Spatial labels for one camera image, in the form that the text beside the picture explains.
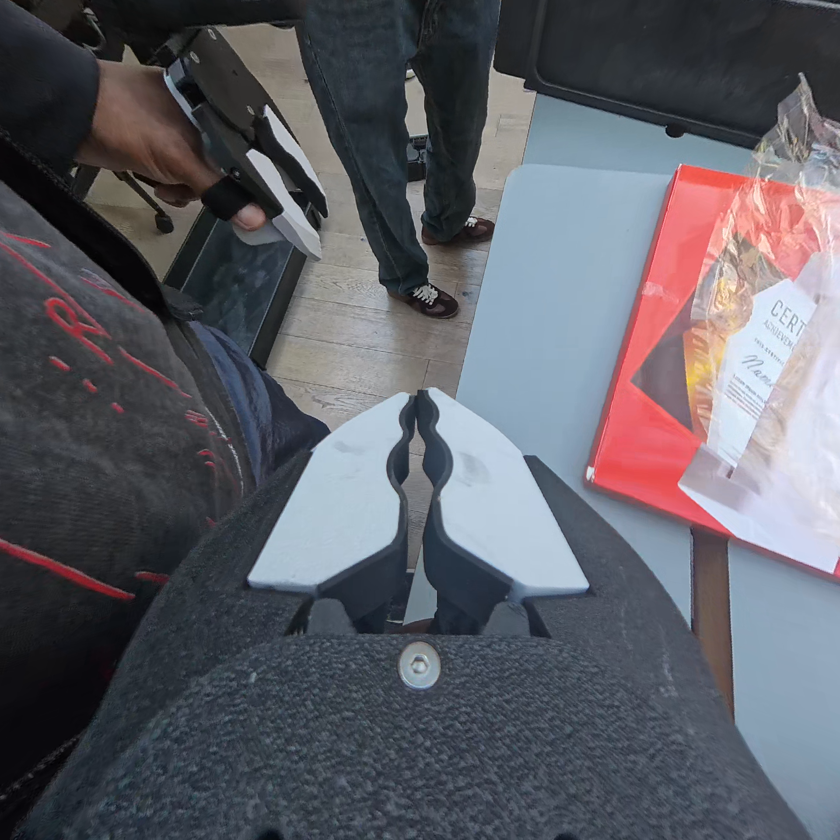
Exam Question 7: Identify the person's black jacket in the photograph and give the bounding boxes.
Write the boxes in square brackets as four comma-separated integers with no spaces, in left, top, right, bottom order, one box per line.
[0,125,257,493]

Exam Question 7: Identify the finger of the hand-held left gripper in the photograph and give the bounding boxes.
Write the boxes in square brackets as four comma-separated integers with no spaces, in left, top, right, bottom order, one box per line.
[244,148,324,261]
[255,107,329,219]

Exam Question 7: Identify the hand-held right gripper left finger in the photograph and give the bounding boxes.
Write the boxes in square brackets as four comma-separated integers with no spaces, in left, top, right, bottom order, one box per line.
[248,392,417,632]

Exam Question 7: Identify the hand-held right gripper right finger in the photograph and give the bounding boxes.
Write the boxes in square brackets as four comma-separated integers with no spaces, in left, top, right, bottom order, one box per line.
[417,388,590,634]

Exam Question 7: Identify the person's left forearm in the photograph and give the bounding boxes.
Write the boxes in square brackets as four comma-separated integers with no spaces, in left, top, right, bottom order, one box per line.
[0,0,101,173]

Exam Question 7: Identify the brown wooden desk beam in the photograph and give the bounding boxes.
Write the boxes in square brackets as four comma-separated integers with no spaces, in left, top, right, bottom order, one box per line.
[690,525,736,719]

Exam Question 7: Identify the black framed floor panel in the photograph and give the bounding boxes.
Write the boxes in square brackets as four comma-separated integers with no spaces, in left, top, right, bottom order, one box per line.
[163,206,309,368]

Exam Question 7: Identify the person's left hand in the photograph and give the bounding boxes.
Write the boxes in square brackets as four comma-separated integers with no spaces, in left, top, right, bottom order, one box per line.
[75,62,270,231]

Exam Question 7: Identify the red flat box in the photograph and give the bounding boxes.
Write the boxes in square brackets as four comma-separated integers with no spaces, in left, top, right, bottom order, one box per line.
[584,164,840,585]

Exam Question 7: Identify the white printed certificate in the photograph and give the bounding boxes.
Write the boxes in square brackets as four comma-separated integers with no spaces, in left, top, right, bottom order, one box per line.
[709,276,821,470]

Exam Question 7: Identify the clear plastic bag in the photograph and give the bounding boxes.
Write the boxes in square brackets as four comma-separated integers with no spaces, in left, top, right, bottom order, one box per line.
[679,72,840,572]

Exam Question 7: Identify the black chair base with wheel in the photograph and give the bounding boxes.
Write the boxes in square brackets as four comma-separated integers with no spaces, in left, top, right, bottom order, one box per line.
[69,164,177,235]

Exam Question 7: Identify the grey desk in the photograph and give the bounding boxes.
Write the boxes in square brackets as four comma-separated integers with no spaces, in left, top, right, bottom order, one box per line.
[402,92,840,840]

